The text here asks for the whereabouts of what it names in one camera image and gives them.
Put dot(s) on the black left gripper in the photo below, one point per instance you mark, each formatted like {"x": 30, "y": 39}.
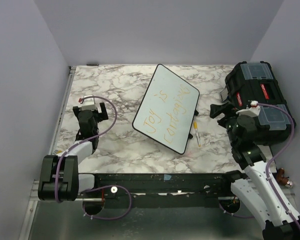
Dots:
{"x": 102, "y": 116}

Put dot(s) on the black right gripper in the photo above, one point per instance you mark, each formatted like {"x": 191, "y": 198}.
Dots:
{"x": 217, "y": 109}

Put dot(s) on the white tablet whiteboard black frame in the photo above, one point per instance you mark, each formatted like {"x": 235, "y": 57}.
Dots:
{"x": 167, "y": 110}

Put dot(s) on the yellow marker cap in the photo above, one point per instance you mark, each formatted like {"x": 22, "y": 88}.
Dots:
{"x": 195, "y": 125}

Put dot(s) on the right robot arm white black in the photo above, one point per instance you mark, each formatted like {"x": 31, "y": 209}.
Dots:
{"x": 260, "y": 191}

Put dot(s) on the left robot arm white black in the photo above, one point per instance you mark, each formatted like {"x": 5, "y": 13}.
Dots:
{"x": 59, "y": 176}

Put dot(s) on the black toolbox clear lids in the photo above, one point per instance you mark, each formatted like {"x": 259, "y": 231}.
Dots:
{"x": 255, "y": 81}

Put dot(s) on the small yellow grey block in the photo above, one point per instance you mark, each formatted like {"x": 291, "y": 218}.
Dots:
{"x": 56, "y": 152}

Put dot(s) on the brown connector plug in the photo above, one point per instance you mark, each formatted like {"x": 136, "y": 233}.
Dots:
{"x": 282, "y": 179}

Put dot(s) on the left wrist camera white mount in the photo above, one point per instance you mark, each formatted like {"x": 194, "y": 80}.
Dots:
{"x": 88, "y": 103}

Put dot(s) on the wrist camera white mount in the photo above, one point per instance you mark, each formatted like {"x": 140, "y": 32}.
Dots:
{"x": 88, "y": 103}
{"x": 251, "y": 111}

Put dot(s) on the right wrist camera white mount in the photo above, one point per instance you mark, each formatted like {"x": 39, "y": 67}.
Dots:
{"x": 251, "y": 111}

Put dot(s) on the black mounting rail base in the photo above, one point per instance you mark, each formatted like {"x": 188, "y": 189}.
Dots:
{"x": 160, "y": 190}

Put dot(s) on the aluminium frame extrusion left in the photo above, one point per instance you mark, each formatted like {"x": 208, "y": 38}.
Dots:
{"x": 33, "y": 200}

